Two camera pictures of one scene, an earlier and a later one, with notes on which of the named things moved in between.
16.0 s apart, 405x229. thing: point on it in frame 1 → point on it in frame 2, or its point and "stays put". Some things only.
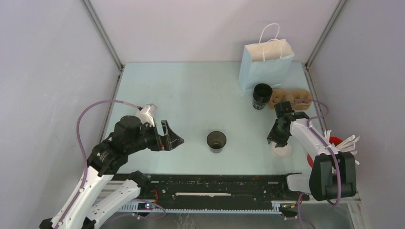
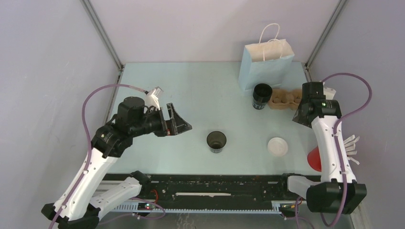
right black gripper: x=272 y=136 → x=298 y=117
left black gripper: x=167 y=141 → x=175 y=125
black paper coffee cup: x=216 y=140 stays put
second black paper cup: x=262 y=94 stays put
